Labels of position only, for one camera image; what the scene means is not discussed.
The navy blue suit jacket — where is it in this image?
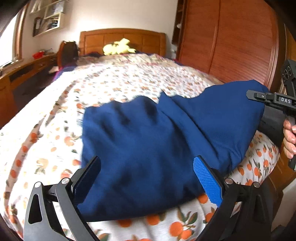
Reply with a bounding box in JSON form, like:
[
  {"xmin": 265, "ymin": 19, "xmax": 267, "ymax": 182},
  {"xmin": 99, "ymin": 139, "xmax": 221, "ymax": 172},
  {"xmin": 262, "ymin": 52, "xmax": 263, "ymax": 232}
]
[{"xmin": 78, "ymin": 80, "xmax": 268, "ymax": 222}]

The bright bedroom window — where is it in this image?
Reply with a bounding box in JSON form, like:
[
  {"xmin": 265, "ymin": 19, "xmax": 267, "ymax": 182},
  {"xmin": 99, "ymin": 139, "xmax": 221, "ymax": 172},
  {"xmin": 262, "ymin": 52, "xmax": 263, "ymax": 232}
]
[{"xmin": 1, "ymin": 7, "xmax": 26, "ymax": 69}]

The person's right hand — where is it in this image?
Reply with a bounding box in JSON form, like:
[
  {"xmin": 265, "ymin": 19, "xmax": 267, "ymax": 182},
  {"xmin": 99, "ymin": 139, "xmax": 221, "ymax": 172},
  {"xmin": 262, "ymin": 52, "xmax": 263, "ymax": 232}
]
[{"xmin": 283, "ymin": 119, "xmax": 296, "ymax": 159}]

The wooden louvered wardrobe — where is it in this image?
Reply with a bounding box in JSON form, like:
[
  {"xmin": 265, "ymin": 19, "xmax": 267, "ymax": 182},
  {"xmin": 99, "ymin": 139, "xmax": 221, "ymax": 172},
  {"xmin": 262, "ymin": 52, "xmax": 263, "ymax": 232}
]
[{"xmin": 177, "ymin": 1, "xmax": 286, "ymax": 92}]

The orange-print floral bedsheet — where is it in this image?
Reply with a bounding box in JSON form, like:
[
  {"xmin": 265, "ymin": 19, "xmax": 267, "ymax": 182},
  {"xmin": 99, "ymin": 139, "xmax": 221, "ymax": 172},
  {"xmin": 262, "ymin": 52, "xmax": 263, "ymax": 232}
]
[{"xmin": 1, "ymin": 54, "xmax": 280, "ymax": 240}]

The long wooden desk cabinet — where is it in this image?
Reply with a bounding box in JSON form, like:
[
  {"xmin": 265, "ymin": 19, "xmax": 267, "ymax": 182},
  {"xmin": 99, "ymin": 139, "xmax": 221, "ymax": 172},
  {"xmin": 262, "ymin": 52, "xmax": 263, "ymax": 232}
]
[{"xmin": 1, "ymin": 53, "xmax": 57, "ymax": 128}]

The wooden bed headboard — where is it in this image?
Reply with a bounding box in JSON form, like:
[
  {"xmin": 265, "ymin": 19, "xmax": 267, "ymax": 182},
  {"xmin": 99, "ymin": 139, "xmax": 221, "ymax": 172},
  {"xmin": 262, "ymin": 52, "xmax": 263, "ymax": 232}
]
[{"xmin": 79, "ymin": 28, "xmax": 167, "ymax": 57}]

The red bowl on desk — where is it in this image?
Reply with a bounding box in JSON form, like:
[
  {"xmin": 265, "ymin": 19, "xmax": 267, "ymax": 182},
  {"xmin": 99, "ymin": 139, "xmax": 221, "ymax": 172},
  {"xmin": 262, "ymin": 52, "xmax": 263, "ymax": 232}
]
[{"xmin": 32, "ymin": 51, "xmax": 45, "ymax": 60}]

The yellow plush toy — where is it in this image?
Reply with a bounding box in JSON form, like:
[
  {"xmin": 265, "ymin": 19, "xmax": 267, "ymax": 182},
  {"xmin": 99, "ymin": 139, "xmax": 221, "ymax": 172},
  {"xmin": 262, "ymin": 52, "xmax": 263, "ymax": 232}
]
[{"xmin": 103, "ymin": 38, "xmax": 136, "ymax": 56}]

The dark backpack on chair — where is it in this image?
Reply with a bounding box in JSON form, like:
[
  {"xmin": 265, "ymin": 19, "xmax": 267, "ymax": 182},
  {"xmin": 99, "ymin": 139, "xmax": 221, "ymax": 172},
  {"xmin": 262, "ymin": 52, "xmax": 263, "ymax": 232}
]
[{"xmin": 57, "ymin": 41, "xmax": 78, "ymax": 69}]

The white wall shelf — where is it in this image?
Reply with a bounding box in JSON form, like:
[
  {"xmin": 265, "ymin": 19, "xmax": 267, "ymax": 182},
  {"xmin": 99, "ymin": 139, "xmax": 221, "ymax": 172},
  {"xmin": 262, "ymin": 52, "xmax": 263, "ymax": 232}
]
[{"xmin": 30, "ymin": 0, "xmax": 68, "ymax": 37}]

